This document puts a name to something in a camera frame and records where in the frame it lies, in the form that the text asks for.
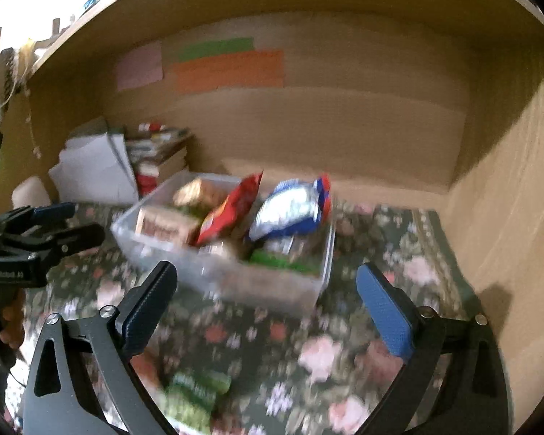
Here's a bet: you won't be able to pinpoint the brown cake block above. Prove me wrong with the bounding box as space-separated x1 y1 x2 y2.
135 205 201 245

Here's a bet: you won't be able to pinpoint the sausage bread pack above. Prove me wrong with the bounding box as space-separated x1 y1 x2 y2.
173 178 228 211

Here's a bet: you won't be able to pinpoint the red cartoon snack bag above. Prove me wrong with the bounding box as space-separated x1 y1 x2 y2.
195 172 263 247

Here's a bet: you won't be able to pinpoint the green edged clear cracker bag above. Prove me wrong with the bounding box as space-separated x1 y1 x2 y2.
248 235 324 277

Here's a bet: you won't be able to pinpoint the blue white snack bag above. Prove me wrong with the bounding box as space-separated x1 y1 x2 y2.
248 175 332 241

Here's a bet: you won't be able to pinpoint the person's hand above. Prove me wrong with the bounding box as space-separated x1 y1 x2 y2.
0 289 25 351

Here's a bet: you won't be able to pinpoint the white mug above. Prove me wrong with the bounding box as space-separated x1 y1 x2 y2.
11 176 52 208

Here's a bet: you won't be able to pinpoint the white paper sheets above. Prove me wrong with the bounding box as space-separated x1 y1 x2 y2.
49 133 139 205

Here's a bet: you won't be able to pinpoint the stack of books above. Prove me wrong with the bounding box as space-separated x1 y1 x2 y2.
125 122 191 196

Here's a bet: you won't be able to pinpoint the green peas snack pack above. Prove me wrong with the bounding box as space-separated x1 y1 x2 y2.
162 370 232 434

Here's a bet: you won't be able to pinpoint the floral tablecloth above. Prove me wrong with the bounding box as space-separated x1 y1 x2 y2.
3 200 482 435

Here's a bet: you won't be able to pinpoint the brown patterned headband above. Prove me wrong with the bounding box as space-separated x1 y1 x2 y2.
1 47 18 109

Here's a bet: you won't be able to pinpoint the clear plastic storage bin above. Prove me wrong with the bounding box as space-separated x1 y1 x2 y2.
111 170 335 317

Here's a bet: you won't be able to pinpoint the pink sticky note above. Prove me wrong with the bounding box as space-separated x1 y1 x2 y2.
115 40 164 91

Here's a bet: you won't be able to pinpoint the green sticky note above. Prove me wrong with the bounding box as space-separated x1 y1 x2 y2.
177 37 254 62

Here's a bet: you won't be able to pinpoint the orange sticky note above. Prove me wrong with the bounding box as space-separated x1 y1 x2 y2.
173 50 285 94

